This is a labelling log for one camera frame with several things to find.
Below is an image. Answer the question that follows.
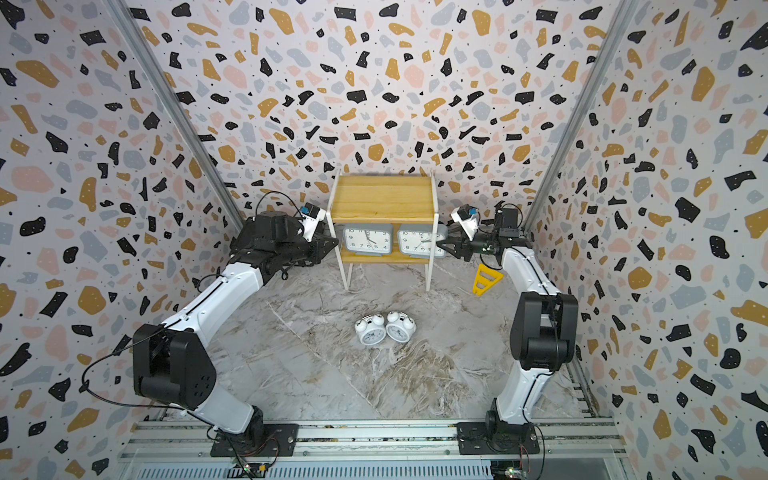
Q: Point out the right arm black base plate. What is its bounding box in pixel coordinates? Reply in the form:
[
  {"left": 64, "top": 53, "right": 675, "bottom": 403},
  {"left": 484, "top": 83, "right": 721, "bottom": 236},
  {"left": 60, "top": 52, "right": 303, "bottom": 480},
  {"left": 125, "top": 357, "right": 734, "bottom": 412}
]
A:
[{"left": 456, "top": 422, "right": 541, "bottom": 455}]

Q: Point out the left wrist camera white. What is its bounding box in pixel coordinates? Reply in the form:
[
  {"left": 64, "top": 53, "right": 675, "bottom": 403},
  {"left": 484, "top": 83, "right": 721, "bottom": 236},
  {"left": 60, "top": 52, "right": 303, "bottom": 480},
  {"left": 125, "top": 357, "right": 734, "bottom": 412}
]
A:
[{"left": 300, "top": 203, "right": 327, "bottom": 242}]

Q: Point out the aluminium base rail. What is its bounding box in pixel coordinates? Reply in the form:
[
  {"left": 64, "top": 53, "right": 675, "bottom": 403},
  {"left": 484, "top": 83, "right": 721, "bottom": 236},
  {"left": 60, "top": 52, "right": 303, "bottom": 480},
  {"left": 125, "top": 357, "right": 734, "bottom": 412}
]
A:
[{"left": 116, "top": 418, "right": 634, "bottom": 479}]

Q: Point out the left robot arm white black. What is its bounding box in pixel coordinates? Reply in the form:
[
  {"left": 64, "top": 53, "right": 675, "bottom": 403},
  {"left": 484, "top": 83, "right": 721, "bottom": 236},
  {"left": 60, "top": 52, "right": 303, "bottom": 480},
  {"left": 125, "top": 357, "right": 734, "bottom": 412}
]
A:
[{"left": 132, "top": 204, "right": 338, "bottom": 446}]

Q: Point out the white twin-bell clock left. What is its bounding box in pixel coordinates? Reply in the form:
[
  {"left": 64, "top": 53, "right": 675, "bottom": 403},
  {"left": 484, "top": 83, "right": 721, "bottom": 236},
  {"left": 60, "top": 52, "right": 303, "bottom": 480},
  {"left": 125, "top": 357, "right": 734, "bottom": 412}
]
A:
[{"left": 354, "top": 314, "right": 387, "bottom": 346}]

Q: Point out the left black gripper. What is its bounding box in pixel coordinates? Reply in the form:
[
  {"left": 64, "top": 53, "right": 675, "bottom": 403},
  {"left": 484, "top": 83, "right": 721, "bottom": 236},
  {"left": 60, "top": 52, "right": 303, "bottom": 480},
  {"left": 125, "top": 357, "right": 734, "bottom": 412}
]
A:
[{"left": 275, "top": 230, "right": 337, "bottom": 266}]

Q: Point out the white twin-bell clock right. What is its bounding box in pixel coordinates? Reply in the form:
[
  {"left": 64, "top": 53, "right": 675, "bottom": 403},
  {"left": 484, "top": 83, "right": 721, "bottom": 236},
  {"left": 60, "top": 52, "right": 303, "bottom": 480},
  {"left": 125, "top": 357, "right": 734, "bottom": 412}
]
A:
[{"left": 385, "top": 311, "right": 416, "bottom": 343}]

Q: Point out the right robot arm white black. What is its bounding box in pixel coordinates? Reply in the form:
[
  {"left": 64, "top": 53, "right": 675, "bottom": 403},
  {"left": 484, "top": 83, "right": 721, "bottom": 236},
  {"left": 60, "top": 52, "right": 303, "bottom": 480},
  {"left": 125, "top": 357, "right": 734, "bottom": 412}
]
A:
[{"left": 437, "top": 202, "right": 579, "bottom": 445}]

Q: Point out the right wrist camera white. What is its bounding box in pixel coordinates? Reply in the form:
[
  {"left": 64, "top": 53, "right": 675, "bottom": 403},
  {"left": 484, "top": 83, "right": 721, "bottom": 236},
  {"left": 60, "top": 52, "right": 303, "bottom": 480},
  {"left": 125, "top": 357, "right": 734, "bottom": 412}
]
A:
[{"left": 451, "top": 204, "right": 480, "bottom": 240}]

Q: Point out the yellow plastic triangle tool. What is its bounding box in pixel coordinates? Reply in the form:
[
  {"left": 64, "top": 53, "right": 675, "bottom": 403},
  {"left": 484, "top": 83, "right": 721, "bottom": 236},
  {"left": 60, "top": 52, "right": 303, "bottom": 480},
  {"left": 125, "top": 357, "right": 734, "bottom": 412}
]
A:
[{"left": 472, "top": 264, "right": 504, "bottom": 297}]

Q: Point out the wooden two-tier shelf white frame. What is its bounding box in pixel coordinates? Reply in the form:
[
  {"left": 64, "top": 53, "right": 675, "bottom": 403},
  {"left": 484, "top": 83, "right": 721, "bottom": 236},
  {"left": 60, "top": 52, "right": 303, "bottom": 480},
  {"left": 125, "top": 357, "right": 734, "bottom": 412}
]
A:
[{"left": 327, "top": 174, "right": 439, "bottom": 290}]

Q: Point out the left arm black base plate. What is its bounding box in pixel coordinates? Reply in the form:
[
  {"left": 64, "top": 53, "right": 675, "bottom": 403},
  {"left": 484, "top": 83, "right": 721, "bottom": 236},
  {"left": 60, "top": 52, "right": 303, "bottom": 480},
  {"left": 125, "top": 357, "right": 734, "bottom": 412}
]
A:
[{"left": 210, "top": 423, "right": 300, "bottom": 458}]

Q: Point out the grey square alarm clock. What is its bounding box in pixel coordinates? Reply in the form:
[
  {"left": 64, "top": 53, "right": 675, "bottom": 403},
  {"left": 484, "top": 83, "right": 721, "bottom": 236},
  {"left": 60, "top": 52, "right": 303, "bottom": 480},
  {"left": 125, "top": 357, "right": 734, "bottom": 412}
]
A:
[
  {"left": 397, "top": 224, "right": 433, "bottom": 259},
  {"left": 343, "top": 224, "right": 394, "bottom": 256}
]

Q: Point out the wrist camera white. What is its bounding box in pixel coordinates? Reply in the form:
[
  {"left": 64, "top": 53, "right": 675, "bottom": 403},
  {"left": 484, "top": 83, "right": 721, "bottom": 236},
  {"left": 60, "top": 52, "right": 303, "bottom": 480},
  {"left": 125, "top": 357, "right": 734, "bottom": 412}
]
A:
[
  {"left": 451, "top": 204, "right": 480, "bottom": 240},
  {"left": 300, "top": 203, "right": 327, "bottom": 242}
]

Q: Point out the white twin-bell clock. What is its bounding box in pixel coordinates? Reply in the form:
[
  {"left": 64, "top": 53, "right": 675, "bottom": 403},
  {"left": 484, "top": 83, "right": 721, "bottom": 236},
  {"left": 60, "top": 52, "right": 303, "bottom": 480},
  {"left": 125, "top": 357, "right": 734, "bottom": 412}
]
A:
[
  {"left": 385, "top": 311, "right": 416, "bottom": 343},
  {"left": 354, "top": 314, "right": 387, "bottom": 346}
]

